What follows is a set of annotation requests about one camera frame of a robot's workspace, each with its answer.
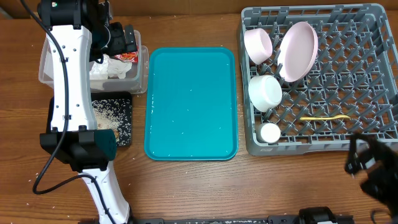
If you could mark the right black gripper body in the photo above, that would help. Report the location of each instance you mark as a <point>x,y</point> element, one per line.
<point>370,147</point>

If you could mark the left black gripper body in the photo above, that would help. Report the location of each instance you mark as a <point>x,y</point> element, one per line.
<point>117,43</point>

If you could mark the red snack wrapper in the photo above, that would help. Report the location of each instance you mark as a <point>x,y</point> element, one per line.
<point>128,57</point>

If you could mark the white napkin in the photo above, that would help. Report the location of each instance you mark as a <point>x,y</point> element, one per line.
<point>110,68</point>

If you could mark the yellow plastic spoon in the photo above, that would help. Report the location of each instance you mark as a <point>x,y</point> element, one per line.
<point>340,116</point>

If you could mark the small white cup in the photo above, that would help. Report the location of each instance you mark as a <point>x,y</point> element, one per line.
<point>268,132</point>

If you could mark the brown food scrap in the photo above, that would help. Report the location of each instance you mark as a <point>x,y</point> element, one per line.
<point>116,134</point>

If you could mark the cream green bowl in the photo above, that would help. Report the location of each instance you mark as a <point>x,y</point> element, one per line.
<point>264,92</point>

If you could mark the large white plate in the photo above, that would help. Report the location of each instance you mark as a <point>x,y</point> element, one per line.
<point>298,51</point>

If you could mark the pink bowl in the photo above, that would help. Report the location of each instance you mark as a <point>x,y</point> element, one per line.
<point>258,45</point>

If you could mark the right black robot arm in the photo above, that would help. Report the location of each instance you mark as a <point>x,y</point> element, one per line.
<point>385,191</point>

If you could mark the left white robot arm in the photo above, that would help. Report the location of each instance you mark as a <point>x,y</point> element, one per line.
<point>78,33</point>

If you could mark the black waste tray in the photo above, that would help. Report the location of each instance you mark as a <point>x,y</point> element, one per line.
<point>95,120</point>

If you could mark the grey dishwasher rack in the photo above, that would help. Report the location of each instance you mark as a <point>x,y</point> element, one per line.
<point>355,73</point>

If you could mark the clear plastic bin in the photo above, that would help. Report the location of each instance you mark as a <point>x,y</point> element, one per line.
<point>135,81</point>

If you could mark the spilled white rice pile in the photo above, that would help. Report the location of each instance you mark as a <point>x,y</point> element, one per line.
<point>115,114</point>

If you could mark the teal plastic tray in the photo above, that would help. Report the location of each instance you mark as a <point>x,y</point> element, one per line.
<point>191,112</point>

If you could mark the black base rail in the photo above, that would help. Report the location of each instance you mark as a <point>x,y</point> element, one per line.
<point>307,215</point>

